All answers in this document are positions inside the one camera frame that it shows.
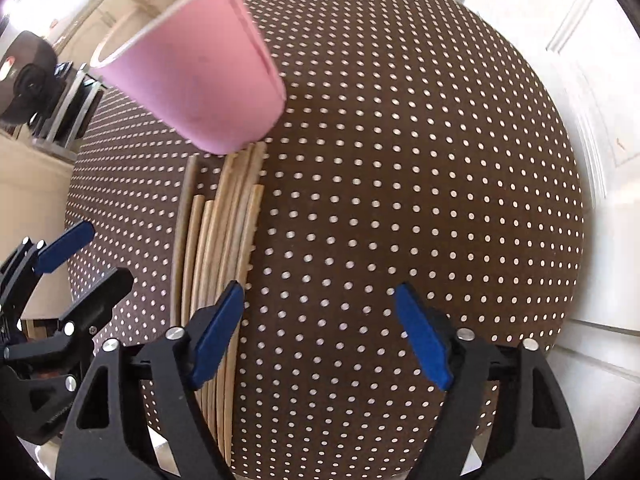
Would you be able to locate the white door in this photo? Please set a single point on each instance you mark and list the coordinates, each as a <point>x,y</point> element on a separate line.
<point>586,52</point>

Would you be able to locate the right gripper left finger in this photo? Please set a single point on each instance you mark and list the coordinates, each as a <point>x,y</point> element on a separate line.
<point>106,435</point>

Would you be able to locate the metal storage rack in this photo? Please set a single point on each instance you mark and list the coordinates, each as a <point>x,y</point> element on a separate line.
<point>60,129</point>

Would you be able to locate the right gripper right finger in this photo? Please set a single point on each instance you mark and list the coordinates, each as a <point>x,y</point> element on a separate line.
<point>532,436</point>

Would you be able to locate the brown polka dot tablecloth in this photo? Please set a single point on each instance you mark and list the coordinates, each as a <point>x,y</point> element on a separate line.
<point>416,145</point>

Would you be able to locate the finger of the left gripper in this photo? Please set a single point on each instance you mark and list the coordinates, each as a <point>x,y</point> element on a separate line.
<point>22,270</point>
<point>72,343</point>

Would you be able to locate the black appliance on rack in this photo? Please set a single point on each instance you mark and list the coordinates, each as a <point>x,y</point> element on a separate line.
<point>27,77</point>

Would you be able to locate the pink cylindrical cup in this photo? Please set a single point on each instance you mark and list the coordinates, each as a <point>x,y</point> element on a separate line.
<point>199,66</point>

